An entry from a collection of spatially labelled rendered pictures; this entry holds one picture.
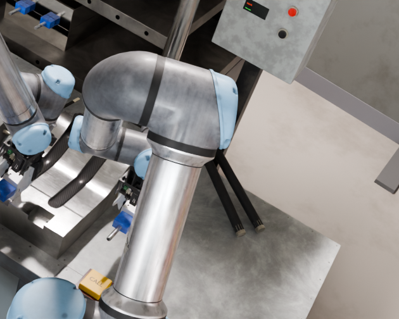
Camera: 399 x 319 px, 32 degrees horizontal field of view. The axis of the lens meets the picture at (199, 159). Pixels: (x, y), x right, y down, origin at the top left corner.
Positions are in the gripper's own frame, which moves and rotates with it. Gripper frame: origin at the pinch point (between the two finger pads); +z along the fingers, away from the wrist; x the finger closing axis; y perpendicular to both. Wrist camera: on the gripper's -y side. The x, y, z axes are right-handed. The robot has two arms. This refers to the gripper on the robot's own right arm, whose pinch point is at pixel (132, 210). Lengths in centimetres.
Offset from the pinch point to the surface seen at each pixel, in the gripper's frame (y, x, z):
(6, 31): -59, -85, 16
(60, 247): 14.2, -10.1, 10.2
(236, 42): -73, -8, -17
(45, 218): 9.9, -18.1, 8.7
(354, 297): -119, 76, 95
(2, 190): 16.2, -27.9, 0.9
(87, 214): 3.5, -10.1, 6.3
